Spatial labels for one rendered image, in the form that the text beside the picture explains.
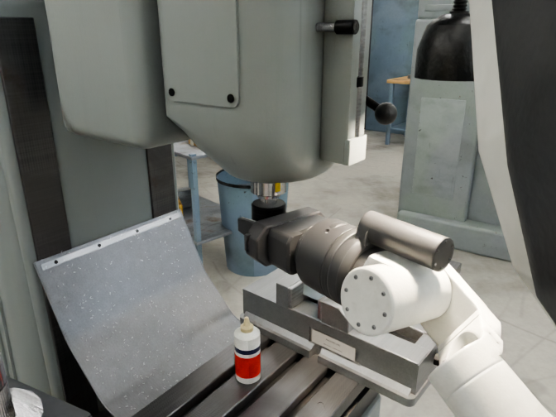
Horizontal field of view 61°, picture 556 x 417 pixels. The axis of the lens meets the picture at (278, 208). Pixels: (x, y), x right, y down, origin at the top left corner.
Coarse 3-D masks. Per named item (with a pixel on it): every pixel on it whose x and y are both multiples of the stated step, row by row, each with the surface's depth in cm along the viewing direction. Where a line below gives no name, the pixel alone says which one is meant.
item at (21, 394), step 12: (12, 384) 47; (24, 384) 47; (12, 396) 44; (24, 396) 44; (36, 396) 44; (48, 396) 46; (24, 408) 42; (36, 408) 42; (48, 408) 44; (60, 408) 44; (72, 408) 44
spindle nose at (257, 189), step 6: (252, 186) 62; (258, 186) 61; (264, 186) 61; (270, 186) 61; (282, 186) 62; (252, 192) 63; (258, 192) 62; (264, 192) 61; (270, 192) 61; (276, 192) 62; (282, 192) 62
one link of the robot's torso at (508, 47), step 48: (480, 0) 9; (528, 0) 5; (480, 48) 9; (528, 48) 5; (480, 96) 8; (528, 96) 5; (480, 144) 8; (528, 144) 5; (528, 192) 5; (528, 240) 5; (528, 288) 8
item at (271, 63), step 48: (192, 0) 49; (240, 0) 46; (288, 0) 46; (192, 48) 51; (240, 48) 48; (288, 48) 47; (192, 96) 53; (240, 96) 50; (288, 96) 49; (240, 144) 52; (288, 144) 51
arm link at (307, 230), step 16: (304, 208) 64; (256, 224) 59; (272, 224) 59; (288, 224) 59; (304, 224) 59; (320, 224) 55; (336, 224) 54; (256, 240) 58; (272, 240) 58; (288, 240) 56; (304, 240) 54; (320, 240) 53; (256, 256) 58; (272, 256) 59; (288, 256) 56; (304, 256) 54; (320, 256) 52; (288, 272) 57; (304, 272) 54; (320, 272) 52; (320, 288) 53
